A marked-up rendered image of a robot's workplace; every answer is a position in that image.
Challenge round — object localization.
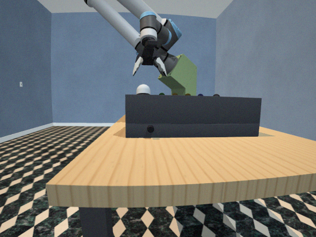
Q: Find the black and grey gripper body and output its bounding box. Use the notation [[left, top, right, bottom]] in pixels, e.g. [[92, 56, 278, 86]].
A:
[[142, 37, 157, 65]]

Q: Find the grey control console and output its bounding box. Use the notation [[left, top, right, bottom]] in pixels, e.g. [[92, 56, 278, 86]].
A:
[[125, 84, 262, 138]]

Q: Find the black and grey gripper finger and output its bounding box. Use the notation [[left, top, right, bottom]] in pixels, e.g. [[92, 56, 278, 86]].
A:
[[155, 52, 167, 76], [133, 51, 143, 76]]

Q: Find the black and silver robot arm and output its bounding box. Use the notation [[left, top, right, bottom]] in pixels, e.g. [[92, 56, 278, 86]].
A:
[[84, 0, 182, 74]]

